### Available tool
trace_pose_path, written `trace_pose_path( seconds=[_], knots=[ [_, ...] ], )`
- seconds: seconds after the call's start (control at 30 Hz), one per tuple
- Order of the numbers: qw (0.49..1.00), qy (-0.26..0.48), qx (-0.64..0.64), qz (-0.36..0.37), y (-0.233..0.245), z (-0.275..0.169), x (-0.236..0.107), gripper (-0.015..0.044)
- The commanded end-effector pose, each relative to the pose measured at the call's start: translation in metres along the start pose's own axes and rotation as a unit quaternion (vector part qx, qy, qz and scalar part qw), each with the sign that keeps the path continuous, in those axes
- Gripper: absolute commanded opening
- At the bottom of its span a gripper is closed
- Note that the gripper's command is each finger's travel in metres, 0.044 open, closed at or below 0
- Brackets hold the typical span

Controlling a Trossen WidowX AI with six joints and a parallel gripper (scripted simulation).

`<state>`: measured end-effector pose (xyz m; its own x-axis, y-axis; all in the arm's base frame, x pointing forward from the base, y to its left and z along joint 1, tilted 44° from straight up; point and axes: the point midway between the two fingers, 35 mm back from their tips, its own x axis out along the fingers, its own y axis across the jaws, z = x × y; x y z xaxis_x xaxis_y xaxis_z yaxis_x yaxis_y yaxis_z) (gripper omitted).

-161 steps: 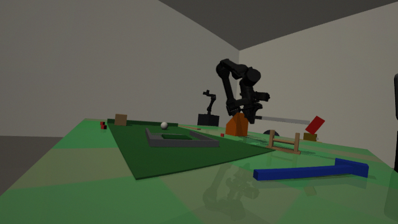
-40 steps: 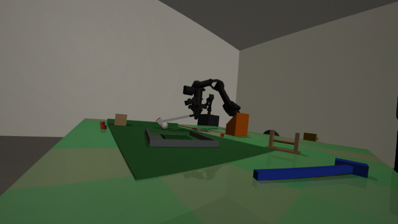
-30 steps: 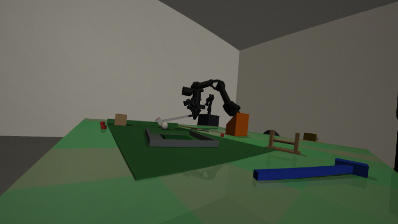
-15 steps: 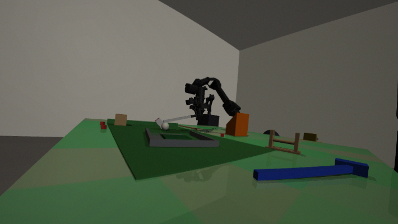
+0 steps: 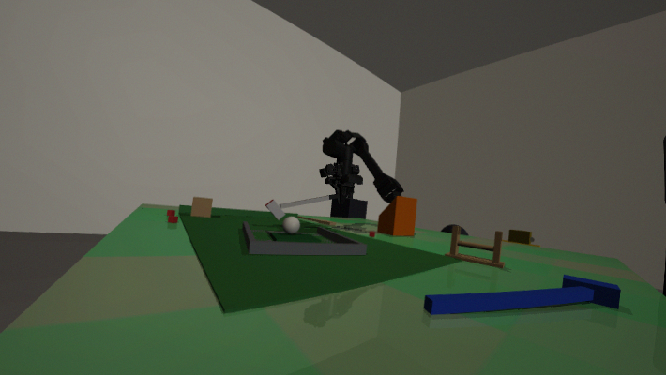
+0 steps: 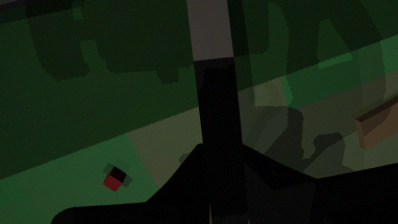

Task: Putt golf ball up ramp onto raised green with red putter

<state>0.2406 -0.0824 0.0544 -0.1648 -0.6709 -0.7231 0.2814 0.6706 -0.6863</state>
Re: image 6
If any dark green flat mat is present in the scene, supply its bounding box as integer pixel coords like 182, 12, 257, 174
0, 0, 398, 179

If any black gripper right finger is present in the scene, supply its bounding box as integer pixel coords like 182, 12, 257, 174
242, 145, 398, 224

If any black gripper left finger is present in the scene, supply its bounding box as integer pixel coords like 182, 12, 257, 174
51, 143, 210, 224

